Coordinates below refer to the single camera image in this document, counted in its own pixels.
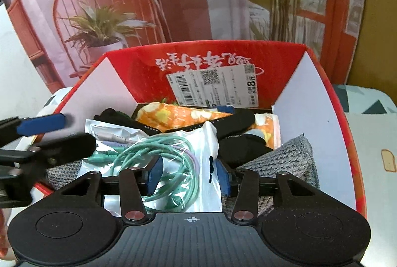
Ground grey knitted cloth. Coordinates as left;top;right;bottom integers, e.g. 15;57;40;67
218;134;320;216
46;160;83;190

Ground white shipping label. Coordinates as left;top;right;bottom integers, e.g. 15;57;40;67
167;64;258;108

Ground black cloth strap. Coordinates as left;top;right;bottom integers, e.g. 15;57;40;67
94;106;274;172

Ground bagged green cable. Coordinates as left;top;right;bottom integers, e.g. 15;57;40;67
75;118;224;214

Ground person's left hand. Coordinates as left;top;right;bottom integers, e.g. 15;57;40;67
0;208;15;261

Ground red cardboard box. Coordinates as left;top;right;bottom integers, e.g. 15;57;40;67
46;40;367;215

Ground orange floral cloth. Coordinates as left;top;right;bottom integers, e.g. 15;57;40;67
133;102;281;149

